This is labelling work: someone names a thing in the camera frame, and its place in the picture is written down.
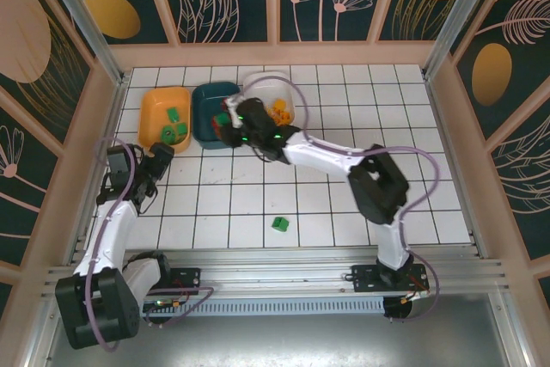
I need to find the dark panel with feather outline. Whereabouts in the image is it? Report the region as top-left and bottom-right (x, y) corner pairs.
(489, 124), (550, 261)

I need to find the orange plastic bin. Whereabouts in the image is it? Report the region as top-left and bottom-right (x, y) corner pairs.
(137, 86), (193, 156)

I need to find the teal plastic bin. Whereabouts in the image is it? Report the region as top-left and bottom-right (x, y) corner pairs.
(191, 81), (244, 151)

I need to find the dark panel with orange oval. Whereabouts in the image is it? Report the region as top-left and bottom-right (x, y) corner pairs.
(68, 0), (174, 46)

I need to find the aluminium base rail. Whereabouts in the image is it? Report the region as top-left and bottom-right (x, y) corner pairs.
(40, 248), (515, 299)

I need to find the dark panel orange oval feather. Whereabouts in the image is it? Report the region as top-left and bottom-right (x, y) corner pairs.
(454, 0), (550, 141)

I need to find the dark panel with flower outline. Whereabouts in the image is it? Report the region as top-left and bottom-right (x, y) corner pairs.
(0, 94), (60, 266)

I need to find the grey slotted cable duct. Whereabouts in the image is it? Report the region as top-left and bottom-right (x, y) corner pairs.
(59, 297), (386, 317)

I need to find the aluminium frame post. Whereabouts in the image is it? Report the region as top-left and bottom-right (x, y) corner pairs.
(34, 0), (131, 87)
(423, 0), (495, 80)

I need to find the aluminium table side rail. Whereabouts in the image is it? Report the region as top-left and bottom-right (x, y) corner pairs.
(423, 70), (491, 259)
(64, 76), (132, 267)

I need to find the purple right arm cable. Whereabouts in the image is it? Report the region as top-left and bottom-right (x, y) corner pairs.
(231, 75), (443, 324)

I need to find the white plastic bin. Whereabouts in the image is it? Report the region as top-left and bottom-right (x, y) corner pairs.
(242, 72), (296, 127)

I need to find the grey metal sheet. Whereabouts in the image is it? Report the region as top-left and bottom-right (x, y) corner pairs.
(40, 315), (523, 367)

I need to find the dark panel with pink oval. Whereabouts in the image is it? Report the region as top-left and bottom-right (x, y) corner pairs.
(0, 0), (95, 145)

